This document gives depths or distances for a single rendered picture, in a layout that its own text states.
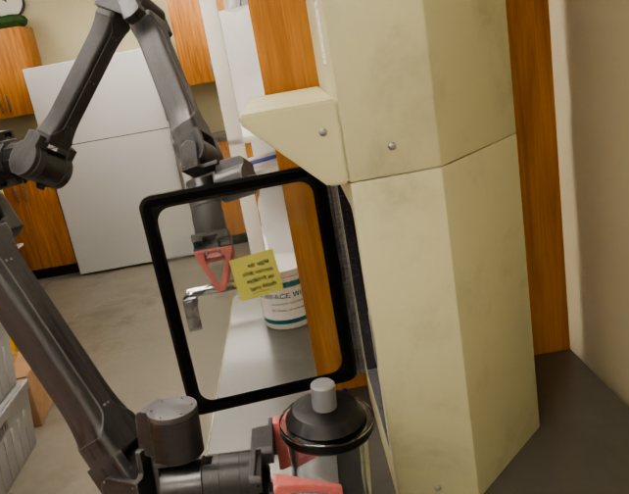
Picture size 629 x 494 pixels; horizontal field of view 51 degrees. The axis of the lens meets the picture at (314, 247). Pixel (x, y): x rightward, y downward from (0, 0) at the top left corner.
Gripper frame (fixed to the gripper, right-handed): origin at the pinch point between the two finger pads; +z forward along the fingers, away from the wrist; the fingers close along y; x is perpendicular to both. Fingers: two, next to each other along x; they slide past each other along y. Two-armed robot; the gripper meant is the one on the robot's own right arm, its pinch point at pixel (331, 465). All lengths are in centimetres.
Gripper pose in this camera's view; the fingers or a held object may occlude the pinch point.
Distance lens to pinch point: 81.5
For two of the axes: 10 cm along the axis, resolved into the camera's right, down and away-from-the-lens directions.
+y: -0.6, -3.1, 9.5
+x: 1.0, 9.4, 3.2
